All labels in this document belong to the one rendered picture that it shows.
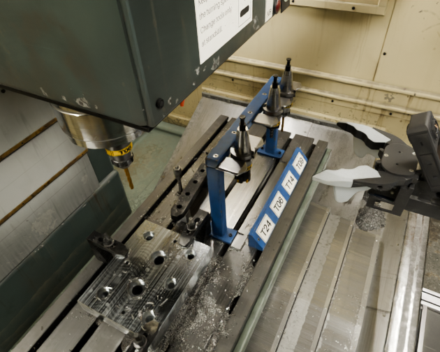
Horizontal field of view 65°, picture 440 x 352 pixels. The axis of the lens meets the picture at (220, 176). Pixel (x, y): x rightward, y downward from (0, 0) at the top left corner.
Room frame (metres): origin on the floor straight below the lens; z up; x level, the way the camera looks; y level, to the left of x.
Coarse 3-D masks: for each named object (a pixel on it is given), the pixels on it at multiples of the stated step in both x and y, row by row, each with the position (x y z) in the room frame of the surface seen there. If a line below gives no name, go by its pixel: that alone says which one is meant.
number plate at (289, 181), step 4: (288, 172) 0.88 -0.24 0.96; (288, 176) 0.87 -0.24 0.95; (292, 176) 0.88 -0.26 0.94; (284, 180) 0.84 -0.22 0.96; (288, 180) 0.85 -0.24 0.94; (292, 180) 0.86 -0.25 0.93; (296, 180) 0.87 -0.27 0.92; (284, 184) 0.83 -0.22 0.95; (288, 184) 0.84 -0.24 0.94; (292, 184) 0.85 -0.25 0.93; (284, 188) 0.82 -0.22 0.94; (288, 188) 0.83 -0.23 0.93; (292, 188) 0.83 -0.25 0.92; (288, 192) 0.81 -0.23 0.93
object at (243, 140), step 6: (246, 126) 0.70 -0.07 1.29; (240, 132) 0.69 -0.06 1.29; (246, 132) 0.69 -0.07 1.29; (240, 138) 0.68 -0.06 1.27; (246, 138) 0.68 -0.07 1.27; (240, 144) 0.68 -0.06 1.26; (246, 144) 0.68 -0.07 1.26; (234, 150) 0.69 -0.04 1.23; (240, 150) 0.68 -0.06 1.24; (246, 150) 0.68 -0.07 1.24
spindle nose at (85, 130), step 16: (64, 112) 0.45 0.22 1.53; (80, 112) 0.44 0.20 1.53; (64, 128) 0.46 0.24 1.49; (80, 128) 0.44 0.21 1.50; (96, 128) 0.44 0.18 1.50; (112, 128) 0.44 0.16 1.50; (128, 128) 0.45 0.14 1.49; (80, 144) 0.45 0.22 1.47; (96, 144) 0.44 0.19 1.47; (112, 144) 0.44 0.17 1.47
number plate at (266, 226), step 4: (264, 216) 0.69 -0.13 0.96; (264, 220) 0.68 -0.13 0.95; (268, 220) 0.68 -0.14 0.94; (260, 224) 0.66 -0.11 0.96; (264, 224) 0.67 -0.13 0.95; (268, 224) 0.67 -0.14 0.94; (272, 224) 0.68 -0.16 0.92; (260, 228) 0.65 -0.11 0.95; (264, 228) 0.65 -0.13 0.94; (268, 228) 0.66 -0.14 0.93; (272, 228) 0.67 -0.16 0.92; (256, 232) 0.63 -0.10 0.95; (260, 232) 0.64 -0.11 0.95; (264, 232) 0.64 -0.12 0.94; (268, 232) 0.65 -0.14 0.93; (260, 236) 0.63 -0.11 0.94; (264, 236) 0.63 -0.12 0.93; (268, 236) 0.64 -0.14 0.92; (264, 240) 0.62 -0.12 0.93
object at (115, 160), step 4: (132, 152) 0.53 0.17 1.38; (112, 156) 0.50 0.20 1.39; (120, 156) 0.50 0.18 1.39; (124, 156) 0.50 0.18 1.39; (128, 156) 0.51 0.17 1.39; (132, 156) 0.51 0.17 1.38; (112, 160) 0.50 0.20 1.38; (116, 160) 0.50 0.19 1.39; (120, 160) 0.50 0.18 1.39; (124, 160) 0.50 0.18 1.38; (128, 160) 0.50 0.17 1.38; (132, 160) 0.51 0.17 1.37; (112, 164) 0.50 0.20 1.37; (116, 164) 0.50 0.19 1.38; (120, 164) 0.50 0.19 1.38; (124, 164) 0.50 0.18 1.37; (128, 164) 0.50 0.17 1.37; (124, 168) 0.51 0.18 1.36
